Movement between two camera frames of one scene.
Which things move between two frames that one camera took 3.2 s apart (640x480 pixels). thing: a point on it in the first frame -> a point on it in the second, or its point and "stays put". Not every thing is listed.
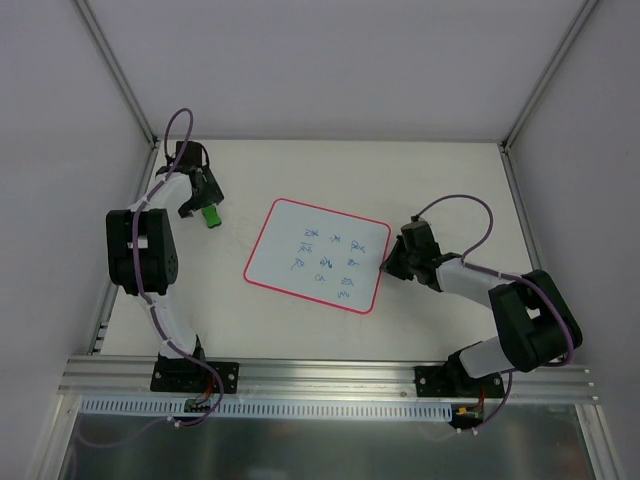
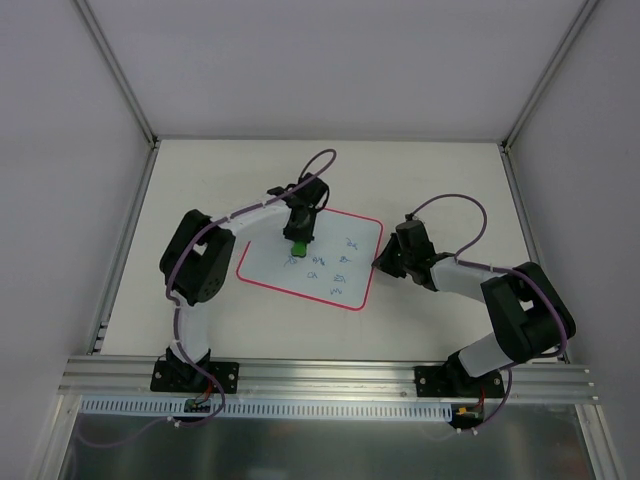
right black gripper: (400, 260) stays put
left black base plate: (192, 376) stays put
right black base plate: (454, 382) stays put
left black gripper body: (201, 198) -> (298, 235)
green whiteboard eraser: (211, 216) -> (299, 249)
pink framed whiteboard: (320, 255) stays put
